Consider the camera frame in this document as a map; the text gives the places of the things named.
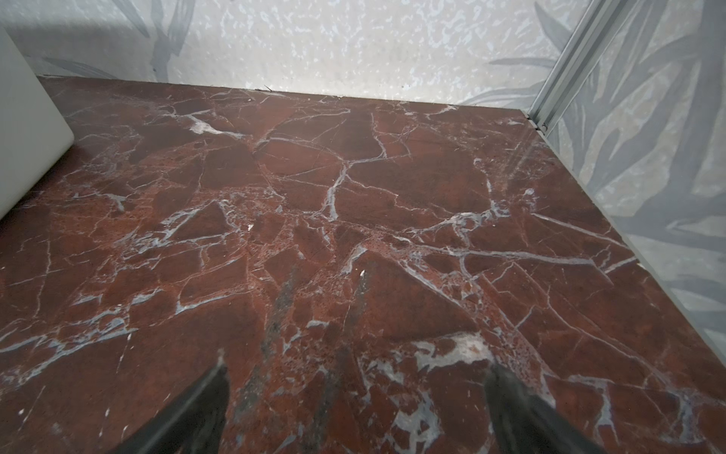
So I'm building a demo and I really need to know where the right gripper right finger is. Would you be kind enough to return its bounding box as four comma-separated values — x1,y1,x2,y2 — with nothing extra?
483,362,604,454

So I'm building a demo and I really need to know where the white plastic storage bin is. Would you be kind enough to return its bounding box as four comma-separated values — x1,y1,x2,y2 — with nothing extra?
0,31,74,216

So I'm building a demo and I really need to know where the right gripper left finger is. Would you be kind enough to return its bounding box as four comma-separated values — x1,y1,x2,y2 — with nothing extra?
112,359,230,453

